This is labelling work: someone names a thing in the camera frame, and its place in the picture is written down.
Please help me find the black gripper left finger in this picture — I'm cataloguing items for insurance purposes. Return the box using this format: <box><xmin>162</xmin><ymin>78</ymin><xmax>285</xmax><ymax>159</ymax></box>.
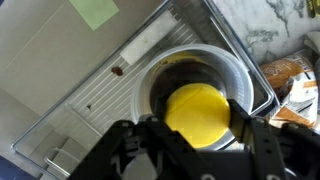
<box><xmin>68</xmin><ymin>114</ymin><xmax>218</xmax><ymax>180</ymax></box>

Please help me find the green sticky note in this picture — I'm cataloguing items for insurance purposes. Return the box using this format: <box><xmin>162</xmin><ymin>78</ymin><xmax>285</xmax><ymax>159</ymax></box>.
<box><xmin>68</xmin><ymin>0</ymin><xmax>120</xmax><ymax>32</ymax></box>

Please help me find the brown bottle with yellow lid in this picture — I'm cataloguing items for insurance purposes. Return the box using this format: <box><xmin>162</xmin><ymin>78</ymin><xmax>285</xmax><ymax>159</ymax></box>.
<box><xmin>150</xmin><ymin>52</ymin><xmax>232</xmax><ymax>150</ymax></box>

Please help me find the orange snack bag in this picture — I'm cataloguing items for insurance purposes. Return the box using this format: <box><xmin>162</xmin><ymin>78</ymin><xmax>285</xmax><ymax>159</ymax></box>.
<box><xmin>259</xmin><ymin>49</ymin><xmax>320</xmax><ymax>129</ymax></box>

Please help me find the white rectangular block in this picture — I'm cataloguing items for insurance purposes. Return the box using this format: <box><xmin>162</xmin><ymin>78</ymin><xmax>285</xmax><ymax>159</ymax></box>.
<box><xmin>119</xmin><ymin>9</ymin><xmax>178</xmax><ymax>66</ymax></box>

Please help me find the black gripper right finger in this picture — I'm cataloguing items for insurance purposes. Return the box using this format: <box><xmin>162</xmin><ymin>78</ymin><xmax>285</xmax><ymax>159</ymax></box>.
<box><xmin>227</xmin><ymin>98</ymin><xmax>320</xmax><ymax>180</ymax></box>

